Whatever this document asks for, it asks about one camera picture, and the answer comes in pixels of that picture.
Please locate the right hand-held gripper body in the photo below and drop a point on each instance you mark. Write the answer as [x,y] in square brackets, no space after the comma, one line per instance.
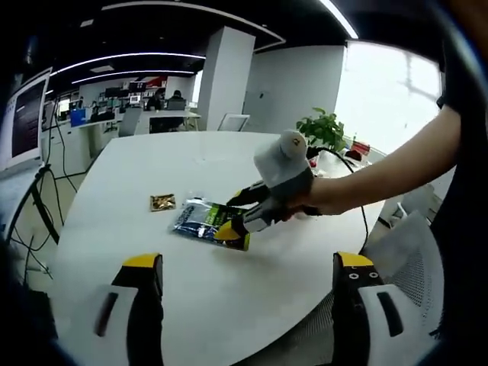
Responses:
[280,164]

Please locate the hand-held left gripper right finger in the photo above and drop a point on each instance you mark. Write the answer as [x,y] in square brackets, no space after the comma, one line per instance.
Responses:
[358,305]

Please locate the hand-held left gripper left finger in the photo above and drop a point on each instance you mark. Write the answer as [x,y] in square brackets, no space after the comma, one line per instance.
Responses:
[141,305]

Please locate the green black skincare packet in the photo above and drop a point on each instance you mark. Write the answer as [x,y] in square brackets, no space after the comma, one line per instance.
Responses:
[214,215]

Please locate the gold foil skincare sachet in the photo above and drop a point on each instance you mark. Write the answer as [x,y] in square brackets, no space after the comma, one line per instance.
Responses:
[164,202]

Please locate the potted green plant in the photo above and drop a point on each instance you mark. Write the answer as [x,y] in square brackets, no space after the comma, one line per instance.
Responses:
[324,129]

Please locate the white chair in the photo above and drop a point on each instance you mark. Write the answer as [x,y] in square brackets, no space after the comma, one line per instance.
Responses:
[232,122]

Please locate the grey mesh office chair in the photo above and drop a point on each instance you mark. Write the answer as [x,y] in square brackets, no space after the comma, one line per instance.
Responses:
[404,259]

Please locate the red box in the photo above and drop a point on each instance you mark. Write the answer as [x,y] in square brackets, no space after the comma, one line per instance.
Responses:
[360,146]

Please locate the white office desk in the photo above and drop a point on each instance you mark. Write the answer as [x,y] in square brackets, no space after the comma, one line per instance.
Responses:
[173,116]

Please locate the window with white blind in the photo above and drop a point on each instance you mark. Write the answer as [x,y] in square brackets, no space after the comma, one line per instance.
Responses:
[389,95]

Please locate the ceiling light strips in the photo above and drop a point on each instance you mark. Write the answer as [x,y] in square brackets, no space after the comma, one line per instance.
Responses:
[340,19]

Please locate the white office counter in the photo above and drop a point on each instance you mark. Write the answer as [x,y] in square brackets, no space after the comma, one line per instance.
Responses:
[95,133]

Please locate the white desk black legs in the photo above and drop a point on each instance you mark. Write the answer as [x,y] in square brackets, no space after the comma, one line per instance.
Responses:
[15,174]

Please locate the blue board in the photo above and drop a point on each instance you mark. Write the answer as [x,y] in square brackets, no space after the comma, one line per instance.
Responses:
[82,116]

